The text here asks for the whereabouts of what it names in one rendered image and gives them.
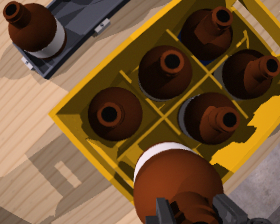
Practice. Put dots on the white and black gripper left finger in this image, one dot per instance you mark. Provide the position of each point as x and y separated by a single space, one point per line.
164 214

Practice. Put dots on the dark grey rectangular tray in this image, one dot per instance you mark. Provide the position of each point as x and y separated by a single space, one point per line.
76 16

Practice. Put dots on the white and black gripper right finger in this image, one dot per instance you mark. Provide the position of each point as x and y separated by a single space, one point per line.
230 213

